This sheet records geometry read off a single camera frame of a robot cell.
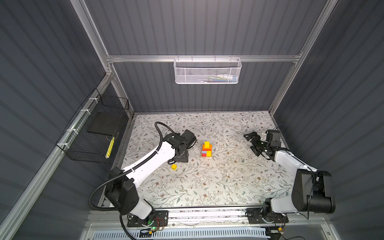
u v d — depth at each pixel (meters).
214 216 0.75
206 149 0.92
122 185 0.41
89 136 0.72
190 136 0.64
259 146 0.78
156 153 0.50
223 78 0.91
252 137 0.83
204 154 0.94
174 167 0.89
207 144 0.89
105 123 0.79
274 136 0.71
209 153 0.94
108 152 0.67
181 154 0.62
